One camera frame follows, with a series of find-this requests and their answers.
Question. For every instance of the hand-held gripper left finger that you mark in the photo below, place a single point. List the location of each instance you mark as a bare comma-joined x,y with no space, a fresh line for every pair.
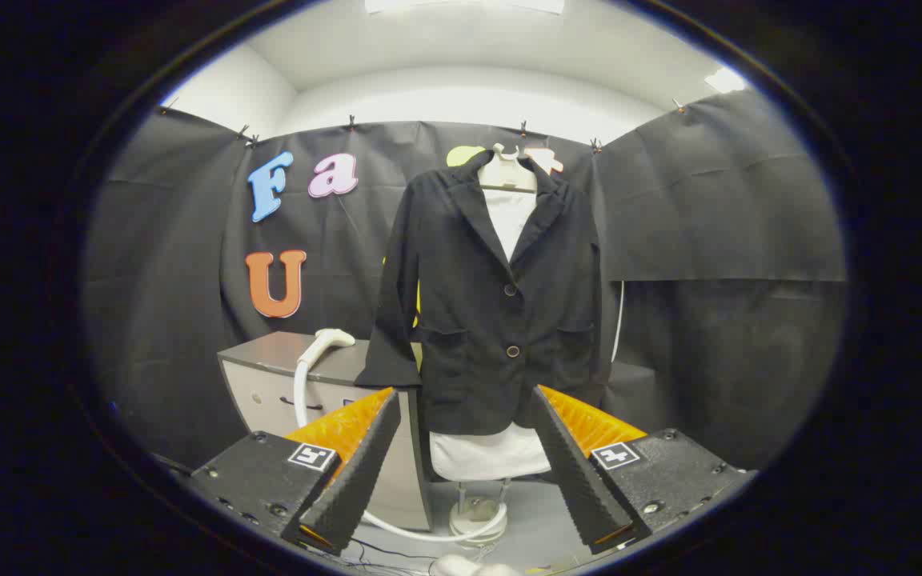
365,472

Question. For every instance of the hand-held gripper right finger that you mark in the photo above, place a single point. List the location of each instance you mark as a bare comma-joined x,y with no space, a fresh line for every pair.
581,488

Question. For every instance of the black button jacket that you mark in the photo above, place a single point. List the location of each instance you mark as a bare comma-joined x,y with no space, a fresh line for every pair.
469,336

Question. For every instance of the white mannequin torso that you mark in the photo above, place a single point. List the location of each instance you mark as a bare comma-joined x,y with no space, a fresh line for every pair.
485,456

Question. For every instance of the white mannequin stand base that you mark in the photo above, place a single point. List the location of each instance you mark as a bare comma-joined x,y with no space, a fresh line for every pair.
473,512

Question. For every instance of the grey cabinet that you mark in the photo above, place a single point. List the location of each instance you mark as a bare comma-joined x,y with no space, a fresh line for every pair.
269,392

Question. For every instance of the white rounded object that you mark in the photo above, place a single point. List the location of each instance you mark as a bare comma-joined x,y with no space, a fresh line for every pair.
469,567

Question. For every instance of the black backdrop cloth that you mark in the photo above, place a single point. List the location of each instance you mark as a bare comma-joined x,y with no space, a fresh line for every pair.
709,224

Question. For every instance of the small ceiling light panel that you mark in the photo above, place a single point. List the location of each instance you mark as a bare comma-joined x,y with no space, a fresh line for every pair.
727,80

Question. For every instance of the long ceiling light panel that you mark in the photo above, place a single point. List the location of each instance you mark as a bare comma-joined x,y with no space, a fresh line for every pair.
461,6

